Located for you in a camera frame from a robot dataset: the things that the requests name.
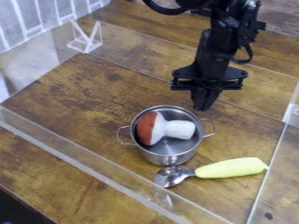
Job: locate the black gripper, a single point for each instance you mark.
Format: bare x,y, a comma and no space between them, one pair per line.
208,73

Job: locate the red white toy mushroom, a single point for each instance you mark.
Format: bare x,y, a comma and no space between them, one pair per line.
152,127

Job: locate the silver metal pot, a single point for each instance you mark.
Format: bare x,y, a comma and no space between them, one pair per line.
171,151

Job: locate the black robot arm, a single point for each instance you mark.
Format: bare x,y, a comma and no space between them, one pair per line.
224,43

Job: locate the clear acrylic front barrier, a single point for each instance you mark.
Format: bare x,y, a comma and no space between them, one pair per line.
167,203

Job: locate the spoon with yellow handle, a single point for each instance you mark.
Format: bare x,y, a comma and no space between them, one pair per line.
237,167

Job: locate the clear acrylic corner bracket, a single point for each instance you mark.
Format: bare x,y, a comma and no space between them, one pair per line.
85,43

